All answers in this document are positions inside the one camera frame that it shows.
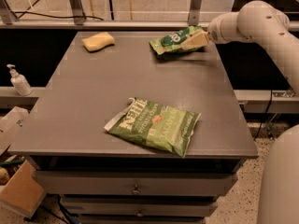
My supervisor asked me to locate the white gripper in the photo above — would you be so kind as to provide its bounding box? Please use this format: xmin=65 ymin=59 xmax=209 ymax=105
xmin=181 ymin=12 xmax=238 ymax=50

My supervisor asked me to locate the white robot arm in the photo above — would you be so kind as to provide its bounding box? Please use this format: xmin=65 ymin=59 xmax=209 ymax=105
xmin=183 ymin=0 xmax=299 ymax=224

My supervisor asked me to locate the grey drawer cabinet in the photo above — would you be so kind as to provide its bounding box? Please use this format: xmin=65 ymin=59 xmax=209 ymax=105
xmin=10 ymin=32 xmax=257 ymax=224

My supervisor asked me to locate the yellow sponge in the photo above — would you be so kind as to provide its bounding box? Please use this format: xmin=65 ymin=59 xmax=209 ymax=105
xmin=82 ymin=32 xmax=115 ymax=52

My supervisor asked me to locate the cardboard box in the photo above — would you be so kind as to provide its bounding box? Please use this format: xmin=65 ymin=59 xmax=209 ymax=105
xmin=0 ymin=106 xmax=46 ymax=218

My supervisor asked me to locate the black cable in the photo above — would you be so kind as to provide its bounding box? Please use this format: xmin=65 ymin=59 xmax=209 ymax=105
xmin=12 ymin=10 xmax=105 ymax=21

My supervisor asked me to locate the white pump bottle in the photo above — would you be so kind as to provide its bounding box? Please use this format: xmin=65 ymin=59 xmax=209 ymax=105
xmin=7 ymin=64 xmax=32 ymax=96

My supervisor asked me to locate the green jalapeno chip bag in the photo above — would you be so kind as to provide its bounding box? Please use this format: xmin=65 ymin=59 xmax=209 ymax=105
xmin=104 ymin=97 xmax=200 ymax=157

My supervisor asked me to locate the green rice chip bag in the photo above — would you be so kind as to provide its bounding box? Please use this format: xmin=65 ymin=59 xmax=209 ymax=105
xmin=149 ymin=26 xmax=204 ymax=55

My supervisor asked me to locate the metal railing frame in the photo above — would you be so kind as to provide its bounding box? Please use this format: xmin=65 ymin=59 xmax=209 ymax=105
xmin=0 ymin=0 xmax=298 ymax=31

